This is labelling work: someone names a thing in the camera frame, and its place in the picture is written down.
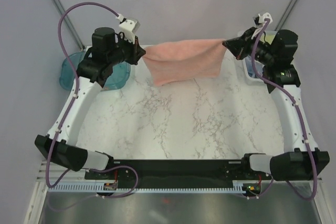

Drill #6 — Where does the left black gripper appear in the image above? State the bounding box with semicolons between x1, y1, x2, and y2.
107;34;145;67

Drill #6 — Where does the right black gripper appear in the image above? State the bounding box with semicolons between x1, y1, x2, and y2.
224;26;276;66

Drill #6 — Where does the pink towel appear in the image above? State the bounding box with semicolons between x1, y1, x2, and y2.
142;39;227;86

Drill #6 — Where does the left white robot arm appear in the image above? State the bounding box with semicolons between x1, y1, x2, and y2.
35;27;145;179

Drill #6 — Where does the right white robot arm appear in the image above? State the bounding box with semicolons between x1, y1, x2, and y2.
223;27;330;182

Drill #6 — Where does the blue cloth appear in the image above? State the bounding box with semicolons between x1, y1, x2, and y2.
245;59;263;79

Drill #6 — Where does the teal transparent plastic bin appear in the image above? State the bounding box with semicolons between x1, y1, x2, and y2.
59;51;131;91

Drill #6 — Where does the yellow cloth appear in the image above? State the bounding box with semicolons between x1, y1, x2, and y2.
264;31;277;45

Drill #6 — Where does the white perforated plastic basket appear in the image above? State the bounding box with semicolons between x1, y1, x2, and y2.
243;30;277;86

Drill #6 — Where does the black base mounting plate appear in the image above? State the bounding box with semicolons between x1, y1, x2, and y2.
85;159;270;188

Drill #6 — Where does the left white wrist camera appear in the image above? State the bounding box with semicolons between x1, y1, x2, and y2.
116;14;140;44

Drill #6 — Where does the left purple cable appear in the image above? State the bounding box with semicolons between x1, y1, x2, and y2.
46;2;139;212

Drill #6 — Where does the left aluminium corner post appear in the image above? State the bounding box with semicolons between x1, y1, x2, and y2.
51;0;85;50

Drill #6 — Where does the white slotted cable duct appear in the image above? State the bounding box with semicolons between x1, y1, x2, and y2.
48;182;260;194

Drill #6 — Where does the aluminium extrusion rail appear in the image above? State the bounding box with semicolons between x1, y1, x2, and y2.
36;159;323;183

